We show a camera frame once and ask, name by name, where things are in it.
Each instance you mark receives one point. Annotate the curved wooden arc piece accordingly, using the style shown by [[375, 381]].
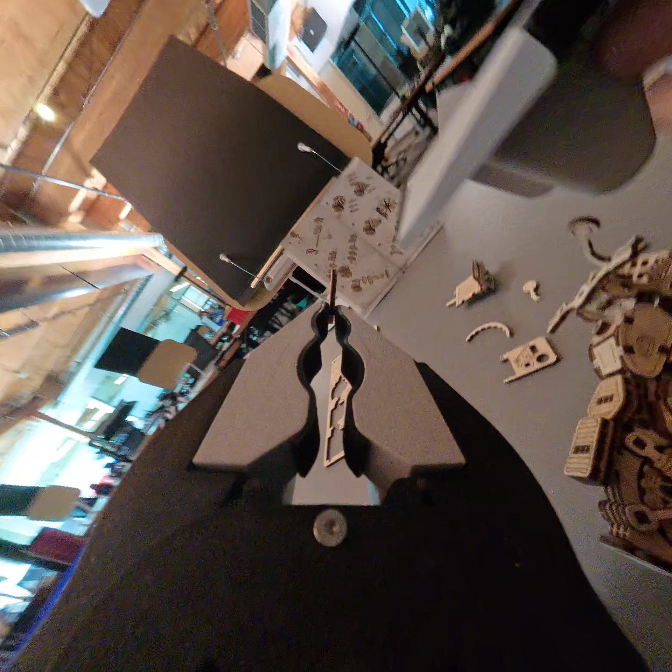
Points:
[[488, 329]]

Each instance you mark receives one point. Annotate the flat wooden plate piece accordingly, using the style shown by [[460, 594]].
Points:
[[530, 359]]

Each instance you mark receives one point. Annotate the small wooden block assembly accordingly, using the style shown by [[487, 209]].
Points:
[[472, 286]]

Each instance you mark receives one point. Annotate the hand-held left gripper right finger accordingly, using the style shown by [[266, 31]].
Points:
[[404, 420]]

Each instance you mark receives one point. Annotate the round wooden hook piece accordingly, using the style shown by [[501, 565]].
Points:
[[584, 227]]

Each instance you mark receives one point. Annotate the thin wooden strip piece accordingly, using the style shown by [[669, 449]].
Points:
[[336, 414]]

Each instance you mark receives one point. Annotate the large wooden puzzle model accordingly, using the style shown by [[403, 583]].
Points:
[[635, 341]]

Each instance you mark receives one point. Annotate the person's right forearm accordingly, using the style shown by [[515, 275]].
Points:
[[635, 36]]

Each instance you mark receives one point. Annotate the silver ceiling duct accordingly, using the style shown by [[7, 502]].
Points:
[[68, 252]]

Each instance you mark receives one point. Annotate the small black divider panel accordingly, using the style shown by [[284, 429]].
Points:
[[131, 351]]

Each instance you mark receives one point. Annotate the grey desk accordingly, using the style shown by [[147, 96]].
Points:
[[525, 430]]

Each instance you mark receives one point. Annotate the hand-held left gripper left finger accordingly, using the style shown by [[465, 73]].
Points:
[[262, 399]]

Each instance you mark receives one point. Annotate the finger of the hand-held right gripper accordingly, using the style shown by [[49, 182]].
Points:
[[472, 131]]

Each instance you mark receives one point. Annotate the tiny wooden piece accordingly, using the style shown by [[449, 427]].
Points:
[[532, 290]]

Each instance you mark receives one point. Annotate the assembly instruction sheet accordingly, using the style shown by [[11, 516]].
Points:
[[349, 231]]

